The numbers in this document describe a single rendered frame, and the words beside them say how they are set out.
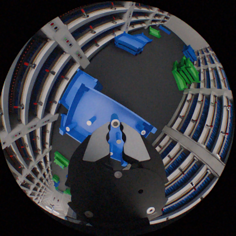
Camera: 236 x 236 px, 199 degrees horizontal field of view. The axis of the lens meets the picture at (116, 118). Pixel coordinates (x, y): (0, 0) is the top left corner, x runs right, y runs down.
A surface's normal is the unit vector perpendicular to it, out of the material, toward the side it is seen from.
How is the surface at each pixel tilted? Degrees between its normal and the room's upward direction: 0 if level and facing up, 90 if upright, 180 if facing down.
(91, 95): 0
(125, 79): 0
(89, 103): 0
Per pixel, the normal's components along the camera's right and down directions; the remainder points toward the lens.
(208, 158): -0.79, -0.59
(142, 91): 0.04, 0.23
